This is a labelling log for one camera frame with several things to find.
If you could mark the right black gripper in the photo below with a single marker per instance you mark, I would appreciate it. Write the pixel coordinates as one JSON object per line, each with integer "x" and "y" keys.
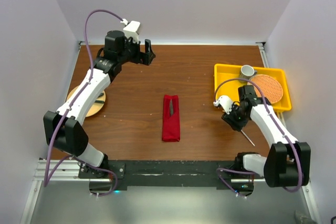
{"x": 235, "y": 125}

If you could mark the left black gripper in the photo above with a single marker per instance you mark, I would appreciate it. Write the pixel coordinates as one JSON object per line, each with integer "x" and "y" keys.
{"x": 142, "y": 57}

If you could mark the silver fork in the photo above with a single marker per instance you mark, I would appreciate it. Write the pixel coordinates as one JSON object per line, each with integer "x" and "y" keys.
{"x": 248, "y": 138}

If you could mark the silver knife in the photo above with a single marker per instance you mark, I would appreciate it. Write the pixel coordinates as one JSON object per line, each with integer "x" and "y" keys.
{"x": 171, "y": 109}

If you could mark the red cloth napkin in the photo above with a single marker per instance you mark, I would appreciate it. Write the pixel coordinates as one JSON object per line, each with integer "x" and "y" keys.
{"x": 171, "y": 130}

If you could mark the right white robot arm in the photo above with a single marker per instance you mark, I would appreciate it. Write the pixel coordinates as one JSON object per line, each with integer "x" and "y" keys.
{"x": 287, "y": 164}

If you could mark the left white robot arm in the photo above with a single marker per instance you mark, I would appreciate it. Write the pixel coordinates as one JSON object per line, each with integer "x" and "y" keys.
{"x": 63, "y": 128}

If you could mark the orange woven coaster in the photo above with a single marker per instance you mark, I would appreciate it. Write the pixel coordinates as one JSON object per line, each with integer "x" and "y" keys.
{"x": 270, "y": 87}

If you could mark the white cup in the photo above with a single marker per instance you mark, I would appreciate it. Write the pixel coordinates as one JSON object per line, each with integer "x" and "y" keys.
{"x": 247, "y": 72}

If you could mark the yellow plastic tray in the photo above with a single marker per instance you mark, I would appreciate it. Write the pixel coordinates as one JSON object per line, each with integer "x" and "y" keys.
{"x": 223, "y": 72}

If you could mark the round wooden plate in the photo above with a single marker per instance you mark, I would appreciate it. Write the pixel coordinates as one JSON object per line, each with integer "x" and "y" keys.
{"x": 96, "y": 107}

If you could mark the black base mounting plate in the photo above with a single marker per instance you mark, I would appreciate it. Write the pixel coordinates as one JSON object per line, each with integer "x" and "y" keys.
{"x": 180, "y": 174}

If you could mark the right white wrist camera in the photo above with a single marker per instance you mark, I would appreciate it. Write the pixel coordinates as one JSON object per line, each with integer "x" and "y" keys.
{"x": 225, "y": 102}

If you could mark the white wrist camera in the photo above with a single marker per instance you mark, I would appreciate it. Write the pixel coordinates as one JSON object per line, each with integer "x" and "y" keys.
{"x": 131, "y": 29}
{"x": 225, "y": 102}

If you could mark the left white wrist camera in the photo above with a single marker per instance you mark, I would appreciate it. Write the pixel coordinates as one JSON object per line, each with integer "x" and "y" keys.
{"x": 131, "y": 29}

